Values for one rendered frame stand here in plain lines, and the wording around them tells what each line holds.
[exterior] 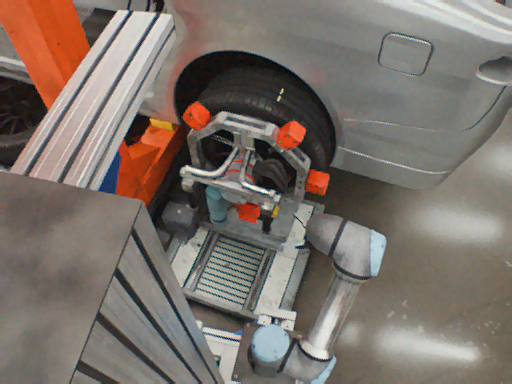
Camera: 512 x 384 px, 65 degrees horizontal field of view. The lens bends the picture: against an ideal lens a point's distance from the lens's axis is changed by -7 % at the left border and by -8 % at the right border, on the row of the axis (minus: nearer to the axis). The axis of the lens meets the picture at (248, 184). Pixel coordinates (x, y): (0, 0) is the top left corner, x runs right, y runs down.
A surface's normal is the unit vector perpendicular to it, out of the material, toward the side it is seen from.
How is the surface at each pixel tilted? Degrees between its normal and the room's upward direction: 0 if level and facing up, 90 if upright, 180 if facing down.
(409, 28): 81
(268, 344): 7
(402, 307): 0
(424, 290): 0
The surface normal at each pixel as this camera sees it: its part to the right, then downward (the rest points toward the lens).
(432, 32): -0.35, 0.69
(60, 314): -0.02, -0.56
